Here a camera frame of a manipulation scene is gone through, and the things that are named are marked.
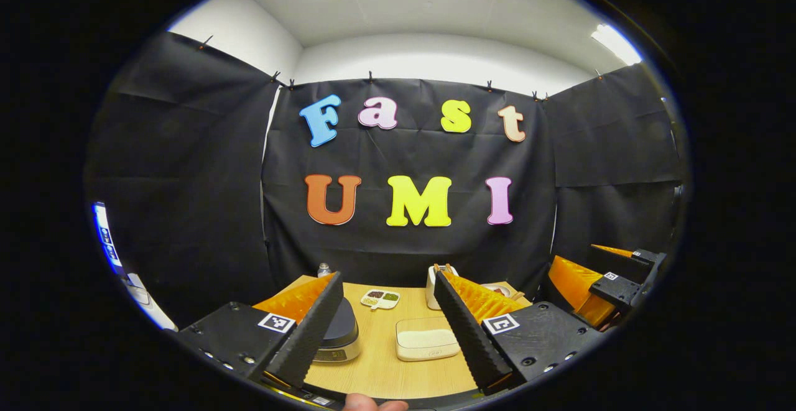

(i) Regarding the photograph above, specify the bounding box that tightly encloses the black backdrop cloth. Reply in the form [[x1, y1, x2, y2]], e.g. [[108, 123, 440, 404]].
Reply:
[[84, 30, 685, 331]]

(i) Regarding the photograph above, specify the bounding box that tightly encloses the white divided bean dish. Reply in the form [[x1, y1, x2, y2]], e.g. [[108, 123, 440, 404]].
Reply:
[[361, 289, 401, 310]]

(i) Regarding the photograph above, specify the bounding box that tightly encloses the white toaster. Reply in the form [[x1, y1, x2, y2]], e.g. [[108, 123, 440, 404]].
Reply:
[[425, 264, 460, 311]]

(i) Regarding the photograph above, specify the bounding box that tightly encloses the clear rice container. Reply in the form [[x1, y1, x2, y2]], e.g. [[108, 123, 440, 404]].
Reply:
[[396, 317, 462, 362]]

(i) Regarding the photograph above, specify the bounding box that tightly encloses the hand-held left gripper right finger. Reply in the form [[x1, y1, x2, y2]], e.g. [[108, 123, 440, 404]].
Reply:
[[433, 269, 604, 396]]

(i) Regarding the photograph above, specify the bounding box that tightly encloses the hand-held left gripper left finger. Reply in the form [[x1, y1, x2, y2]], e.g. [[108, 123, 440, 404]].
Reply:
[[176, 271, 345, 390]]

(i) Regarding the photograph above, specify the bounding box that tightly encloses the ceiling light panel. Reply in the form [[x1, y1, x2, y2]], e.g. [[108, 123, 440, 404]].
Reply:
[[591, 24, 643, 65]]

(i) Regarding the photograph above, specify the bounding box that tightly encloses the dark grey rice cooker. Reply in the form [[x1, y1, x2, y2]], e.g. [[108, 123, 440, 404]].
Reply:
[[311, 296, 361, 363]]

